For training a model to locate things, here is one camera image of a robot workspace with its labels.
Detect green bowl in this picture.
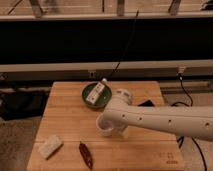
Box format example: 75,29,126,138
81,82,112,109

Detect black rectangular block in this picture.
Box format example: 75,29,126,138
138,100,154,107

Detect black cables beside table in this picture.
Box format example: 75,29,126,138
170,73,208,171

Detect brown dried pepper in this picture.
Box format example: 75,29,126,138
79,143,93,170

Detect white sponge block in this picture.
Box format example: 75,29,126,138
38,135,63,159

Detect black cable at back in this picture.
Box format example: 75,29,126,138
108,9,140,80

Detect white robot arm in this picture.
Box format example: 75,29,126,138
103,89,213,141

